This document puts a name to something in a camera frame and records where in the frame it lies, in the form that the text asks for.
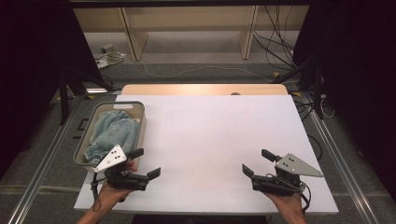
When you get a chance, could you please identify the white table cover board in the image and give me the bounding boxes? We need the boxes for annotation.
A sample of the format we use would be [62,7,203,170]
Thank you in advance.
[73,94,340,216]

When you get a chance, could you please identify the person's right hand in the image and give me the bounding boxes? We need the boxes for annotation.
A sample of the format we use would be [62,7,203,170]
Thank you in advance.
[264,191,305,218]

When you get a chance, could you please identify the right hand-held gripper cable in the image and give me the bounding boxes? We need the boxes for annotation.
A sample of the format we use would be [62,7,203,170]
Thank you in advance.
[297,182,312,215]

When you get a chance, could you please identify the black floor cable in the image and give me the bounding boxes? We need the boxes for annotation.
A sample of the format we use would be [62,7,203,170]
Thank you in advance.
[306,133,324,162]

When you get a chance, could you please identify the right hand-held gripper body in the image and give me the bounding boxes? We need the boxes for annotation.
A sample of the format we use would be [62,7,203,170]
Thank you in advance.
[251,153,325,198]

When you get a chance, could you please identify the left hand-held gripper cable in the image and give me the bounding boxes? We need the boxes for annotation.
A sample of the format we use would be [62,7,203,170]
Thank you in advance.
[90,172,101,213]

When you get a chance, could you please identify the black curtain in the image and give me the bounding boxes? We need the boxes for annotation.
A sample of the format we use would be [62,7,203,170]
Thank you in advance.
[0,0,105,180]
[292,0,396,202]

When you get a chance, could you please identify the person's dark clothed lap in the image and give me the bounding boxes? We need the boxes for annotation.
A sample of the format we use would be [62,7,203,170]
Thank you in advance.
[131,214,269,224]

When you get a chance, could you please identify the aluminium floor rail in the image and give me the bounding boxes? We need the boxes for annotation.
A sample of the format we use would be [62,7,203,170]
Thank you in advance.
[299,92,380,224]
[7,95,82,224]

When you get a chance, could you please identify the white floor cable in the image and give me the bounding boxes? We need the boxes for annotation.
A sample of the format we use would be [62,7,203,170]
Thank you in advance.
[138,59,275,83]

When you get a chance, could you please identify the light wooden shelf unit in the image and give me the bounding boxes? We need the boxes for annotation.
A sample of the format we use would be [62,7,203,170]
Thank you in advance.
[73,5,310,62]

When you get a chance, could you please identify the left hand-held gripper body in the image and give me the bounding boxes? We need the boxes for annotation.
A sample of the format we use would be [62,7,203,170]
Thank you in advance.
[93,144,149,191]

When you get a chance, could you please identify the hand-held gripper cable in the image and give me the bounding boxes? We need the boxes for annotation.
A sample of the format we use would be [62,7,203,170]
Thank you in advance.
[297,182,312,215]
[90,172,101,213]

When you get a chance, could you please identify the light blue denim shorts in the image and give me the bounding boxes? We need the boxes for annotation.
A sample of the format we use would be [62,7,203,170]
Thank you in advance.
[83,109,140,165]

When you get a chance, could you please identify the bundle of black cables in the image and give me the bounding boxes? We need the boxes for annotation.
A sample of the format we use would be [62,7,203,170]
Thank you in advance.
[251,5,297,72]

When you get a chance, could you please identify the wooden table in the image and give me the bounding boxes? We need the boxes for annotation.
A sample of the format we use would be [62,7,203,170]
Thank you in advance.
[120,83,289,96]

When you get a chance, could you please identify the beige plastic basket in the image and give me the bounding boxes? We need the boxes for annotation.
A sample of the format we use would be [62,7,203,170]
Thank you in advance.
[73,101,147,173]

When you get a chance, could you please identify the black metal stand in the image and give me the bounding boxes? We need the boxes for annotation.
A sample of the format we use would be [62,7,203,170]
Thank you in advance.
[57,65,117,126]
[272,52,325,120]

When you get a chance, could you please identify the white power strip with plugs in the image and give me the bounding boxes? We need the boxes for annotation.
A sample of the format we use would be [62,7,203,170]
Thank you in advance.
[93,43,128,70]

